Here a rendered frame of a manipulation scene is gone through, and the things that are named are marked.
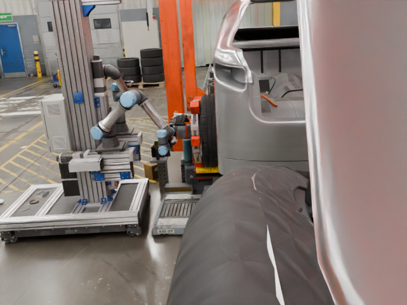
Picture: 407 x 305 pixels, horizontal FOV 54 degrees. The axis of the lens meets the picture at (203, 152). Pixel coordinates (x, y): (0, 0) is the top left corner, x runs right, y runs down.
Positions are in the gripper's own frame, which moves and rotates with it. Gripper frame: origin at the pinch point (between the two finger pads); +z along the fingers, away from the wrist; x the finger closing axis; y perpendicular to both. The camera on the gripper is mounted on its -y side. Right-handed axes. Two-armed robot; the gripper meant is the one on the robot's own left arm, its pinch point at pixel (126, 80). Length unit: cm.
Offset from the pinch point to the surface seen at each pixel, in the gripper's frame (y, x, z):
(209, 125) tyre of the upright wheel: 11, 115, -93
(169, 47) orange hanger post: -42, 55, -28
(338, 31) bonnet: -81, 180, -387
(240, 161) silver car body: 14, 151, -156
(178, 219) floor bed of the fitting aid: 104, 93, -93
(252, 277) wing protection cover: -61, 177, -380
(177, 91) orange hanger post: 0, 66, -27
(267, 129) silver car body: -12, 166, -163
